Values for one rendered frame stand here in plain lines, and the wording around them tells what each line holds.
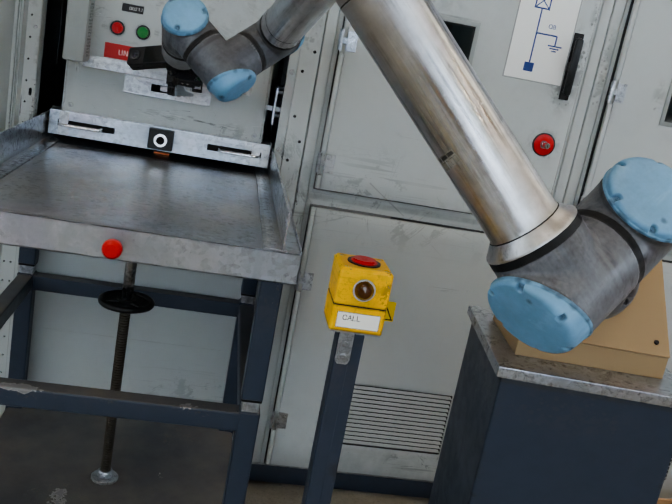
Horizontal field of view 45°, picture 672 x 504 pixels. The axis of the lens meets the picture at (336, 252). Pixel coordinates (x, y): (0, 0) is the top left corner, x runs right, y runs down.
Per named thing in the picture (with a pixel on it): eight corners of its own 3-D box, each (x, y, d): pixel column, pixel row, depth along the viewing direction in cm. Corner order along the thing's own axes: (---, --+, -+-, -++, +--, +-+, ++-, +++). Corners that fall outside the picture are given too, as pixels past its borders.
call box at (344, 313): (381, 339, 118) (395, 273, 116) (328, 332, 117) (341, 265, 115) (372, 319, 126) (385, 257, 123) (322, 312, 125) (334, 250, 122)
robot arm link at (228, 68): (270, 63, 161) (230, 16, 161) (225, 91, 156) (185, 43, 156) (260, 86, 169) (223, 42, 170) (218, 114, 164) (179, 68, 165)
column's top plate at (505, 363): (630, 342, 164) (632, 333, 163) (697, 412, 133) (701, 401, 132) (466, 313, 162) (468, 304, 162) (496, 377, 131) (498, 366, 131)
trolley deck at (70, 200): (296, 285, 139) (302, 252, 137) (-85, 232, 129) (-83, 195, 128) (278, 202, 204) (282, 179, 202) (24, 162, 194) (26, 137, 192)
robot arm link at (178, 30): (182, 43, 156) (150, 4, 156) (181, 72, 168) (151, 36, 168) (221, 18, 159) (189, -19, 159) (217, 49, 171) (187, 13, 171)
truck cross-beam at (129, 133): (267, 168, 204) (271, 145, 203) (47, 132, 196) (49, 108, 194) (266, 165, 209) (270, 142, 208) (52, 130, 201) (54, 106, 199)
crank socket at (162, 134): (171, 152, 198) (174, 132, 197) (146, 148, 197) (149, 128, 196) (172, 150, 201) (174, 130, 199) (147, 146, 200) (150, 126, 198)
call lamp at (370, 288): (374, 306, 115) (379, 283, 115) (351, 303, 115) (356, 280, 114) (373, 303, 117) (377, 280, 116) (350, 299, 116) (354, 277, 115)
